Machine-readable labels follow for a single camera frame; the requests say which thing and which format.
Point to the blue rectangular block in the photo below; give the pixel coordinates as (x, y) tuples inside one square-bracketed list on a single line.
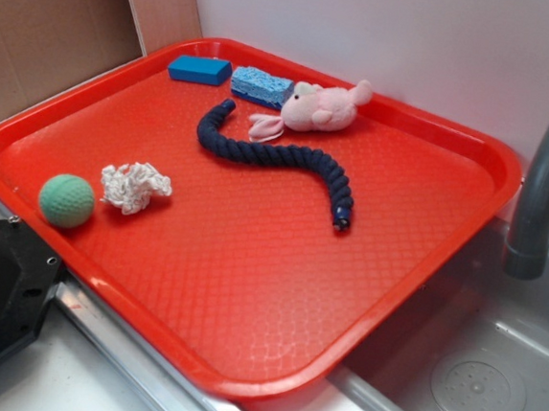
[(209, 71)]

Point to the red plastic tray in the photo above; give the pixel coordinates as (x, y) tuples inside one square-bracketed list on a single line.
[(238, 278)]

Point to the pink plush toy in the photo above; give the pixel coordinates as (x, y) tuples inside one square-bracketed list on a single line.
[(312, 107)]

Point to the light blue sponge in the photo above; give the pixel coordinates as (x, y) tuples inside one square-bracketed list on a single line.
[(257, 86)]

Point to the white crumpled cloth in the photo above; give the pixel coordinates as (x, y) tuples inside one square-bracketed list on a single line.
[(130, 187)]

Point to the green textured ball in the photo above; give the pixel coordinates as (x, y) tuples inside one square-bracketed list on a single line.
[(66, 201)]

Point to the light wooden board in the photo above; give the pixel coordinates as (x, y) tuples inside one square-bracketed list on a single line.
[(160, 23)]

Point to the grey faucet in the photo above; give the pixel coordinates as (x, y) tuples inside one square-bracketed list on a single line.
[(526, 246)]

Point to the grey plastic sink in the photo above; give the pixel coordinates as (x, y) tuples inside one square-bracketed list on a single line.
[(470, 338)]

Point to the brown cardboard panel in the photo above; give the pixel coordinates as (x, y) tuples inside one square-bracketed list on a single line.
[(48, 46)]

